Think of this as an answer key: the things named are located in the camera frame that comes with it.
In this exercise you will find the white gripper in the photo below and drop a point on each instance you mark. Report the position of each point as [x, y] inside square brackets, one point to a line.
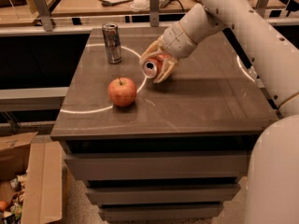
[177, 42]

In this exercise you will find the red coke can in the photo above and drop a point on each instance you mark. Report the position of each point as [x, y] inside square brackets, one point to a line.
[152, 66]

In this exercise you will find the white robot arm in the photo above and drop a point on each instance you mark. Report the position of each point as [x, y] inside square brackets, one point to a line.
[273, 176]

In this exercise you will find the silver energy drink can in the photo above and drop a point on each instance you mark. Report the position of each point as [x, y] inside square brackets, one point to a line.
[112, 42]

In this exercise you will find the red apple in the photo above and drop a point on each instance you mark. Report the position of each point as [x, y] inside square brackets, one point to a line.
[122, 91]

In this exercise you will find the white bowl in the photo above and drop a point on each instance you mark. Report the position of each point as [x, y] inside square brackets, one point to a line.
[138, 5]

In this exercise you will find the grey drawer cabinet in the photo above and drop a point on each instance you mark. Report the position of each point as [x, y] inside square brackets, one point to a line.
[179, 150]

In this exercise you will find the brown cardboard box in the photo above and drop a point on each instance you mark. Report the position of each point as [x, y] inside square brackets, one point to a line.
[32, 171]

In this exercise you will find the orange fruit in box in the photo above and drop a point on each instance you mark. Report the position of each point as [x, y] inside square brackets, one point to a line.
[3, 206]

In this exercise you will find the middle metal bracket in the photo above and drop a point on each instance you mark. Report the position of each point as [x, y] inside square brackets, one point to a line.
[154, 13]

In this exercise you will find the left metal bracket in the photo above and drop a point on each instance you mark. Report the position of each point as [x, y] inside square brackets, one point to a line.
[44, 15]

